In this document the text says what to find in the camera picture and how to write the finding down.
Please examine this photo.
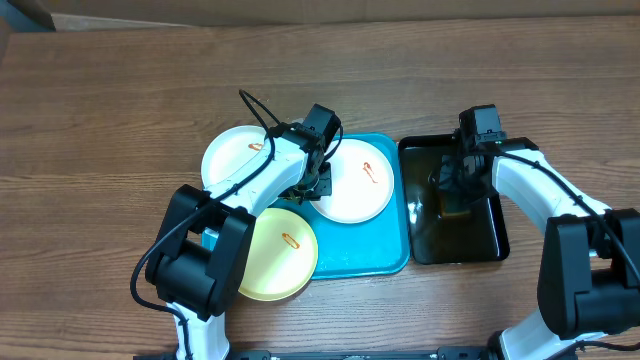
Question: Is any green and yellow sponge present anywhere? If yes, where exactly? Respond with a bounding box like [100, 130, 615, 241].
[438, 193, 471, 219]

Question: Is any white plate with ketchup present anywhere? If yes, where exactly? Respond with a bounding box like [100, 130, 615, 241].
[311, 139, 394, 224]

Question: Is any yellow plate with ketchup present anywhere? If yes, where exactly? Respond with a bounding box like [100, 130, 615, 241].
[239, 208, 319, 302]

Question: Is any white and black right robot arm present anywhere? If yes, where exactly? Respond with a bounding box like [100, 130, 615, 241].
[430, 105, 639, 359]

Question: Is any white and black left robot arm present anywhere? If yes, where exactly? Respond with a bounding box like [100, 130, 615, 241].
[134, 104, 342, 359]

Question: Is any black water tray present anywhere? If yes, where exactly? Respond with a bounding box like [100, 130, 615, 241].
[398, 134, 510, 265]

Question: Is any teal plastic tray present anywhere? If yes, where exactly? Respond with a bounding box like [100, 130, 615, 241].
[272, 133, 410, 280]

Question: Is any white plate at back left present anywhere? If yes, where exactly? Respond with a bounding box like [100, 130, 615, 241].
[201, 125, 285, 215]

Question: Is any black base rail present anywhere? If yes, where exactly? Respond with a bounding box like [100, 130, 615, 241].
[133, 344, 579, 360]

